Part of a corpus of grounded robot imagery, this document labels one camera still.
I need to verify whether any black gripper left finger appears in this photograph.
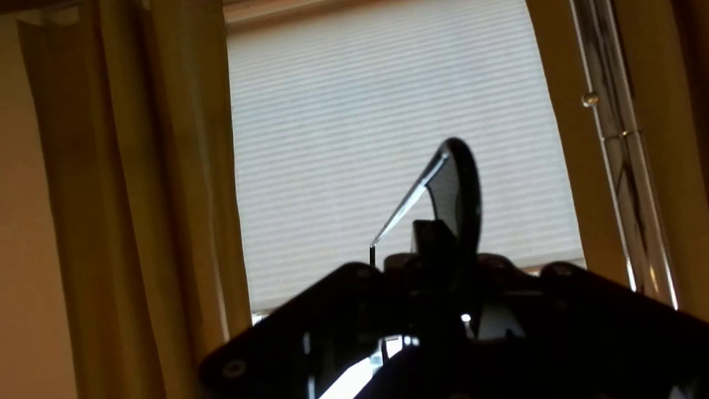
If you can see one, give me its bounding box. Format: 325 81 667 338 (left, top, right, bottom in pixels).
410 217 449 273

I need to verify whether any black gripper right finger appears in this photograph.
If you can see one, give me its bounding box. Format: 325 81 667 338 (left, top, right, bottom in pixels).
446 219 484 273

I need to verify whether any black coat hanger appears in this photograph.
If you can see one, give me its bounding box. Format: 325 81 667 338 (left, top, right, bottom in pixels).
366 134 486 269

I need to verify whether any white window blind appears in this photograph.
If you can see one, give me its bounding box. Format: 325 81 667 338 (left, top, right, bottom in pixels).
225 0 587 316

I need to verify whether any chrome clothes rack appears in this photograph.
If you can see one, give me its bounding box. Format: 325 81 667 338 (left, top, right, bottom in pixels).
567 0 683 310

